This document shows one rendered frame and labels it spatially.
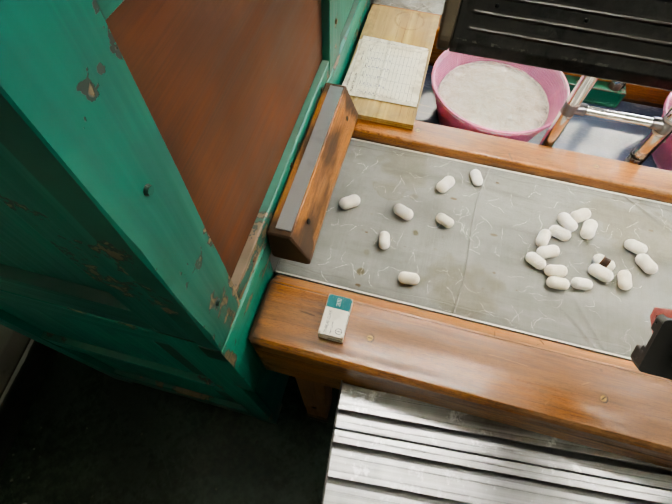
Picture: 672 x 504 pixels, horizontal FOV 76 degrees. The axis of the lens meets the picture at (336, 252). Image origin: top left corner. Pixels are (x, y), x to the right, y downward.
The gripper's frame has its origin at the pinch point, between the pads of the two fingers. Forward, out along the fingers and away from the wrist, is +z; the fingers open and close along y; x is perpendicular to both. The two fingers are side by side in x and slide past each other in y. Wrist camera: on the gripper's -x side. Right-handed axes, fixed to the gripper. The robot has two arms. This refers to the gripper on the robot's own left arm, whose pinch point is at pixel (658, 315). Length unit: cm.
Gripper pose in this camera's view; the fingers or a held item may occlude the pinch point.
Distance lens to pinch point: 65.5
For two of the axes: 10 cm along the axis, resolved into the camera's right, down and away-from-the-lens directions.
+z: 1.9, -3.5, 9.2
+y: -9.7, -2.3, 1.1
